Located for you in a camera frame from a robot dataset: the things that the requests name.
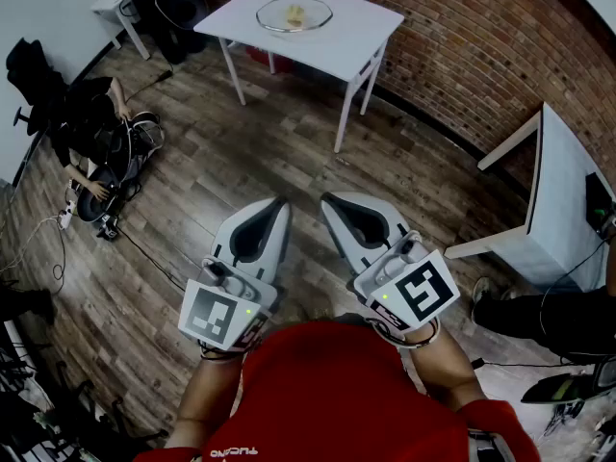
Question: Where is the black flat device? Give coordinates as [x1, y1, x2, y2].
[584, 170, 616, 241]

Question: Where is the white side table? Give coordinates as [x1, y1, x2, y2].
[444, 102, 616, 294]

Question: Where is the person's red shirt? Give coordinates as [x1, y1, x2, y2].
[134, 320, 541, 462]

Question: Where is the person's right forearm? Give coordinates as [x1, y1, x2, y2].
[407, 323, 488, 409]

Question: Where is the person's left forearm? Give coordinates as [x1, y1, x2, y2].
[166, 347, 247, 452]

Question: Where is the red box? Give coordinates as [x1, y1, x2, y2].
[246, 45, 295, 75]

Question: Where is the yellow sponge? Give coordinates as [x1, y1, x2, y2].
[283, 4, 307, 28]

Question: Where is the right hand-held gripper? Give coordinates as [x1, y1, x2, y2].
[320, 190, 462, 342]

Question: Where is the small white desk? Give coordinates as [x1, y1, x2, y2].
[90, 0, 151, 61]

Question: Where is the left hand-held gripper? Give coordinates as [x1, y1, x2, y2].
[177, 195, 294, 354]

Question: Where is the white square table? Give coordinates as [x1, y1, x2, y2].
[192, 0, 406, 155]

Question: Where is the black backpack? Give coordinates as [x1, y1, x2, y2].
[76, 111, 166, 240]

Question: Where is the black green shoe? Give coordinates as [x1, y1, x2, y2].
[521, 358, 616, 406]

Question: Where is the white power strip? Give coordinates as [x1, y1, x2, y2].
[56, 198, 79, 231]

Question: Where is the white wrist bangle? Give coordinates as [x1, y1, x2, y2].
[377, 318, 443, 351]

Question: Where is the black power cable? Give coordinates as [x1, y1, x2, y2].
[125, 67, 174, 103]

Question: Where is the black office chair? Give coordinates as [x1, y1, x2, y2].
[5, 38, 68, 138]

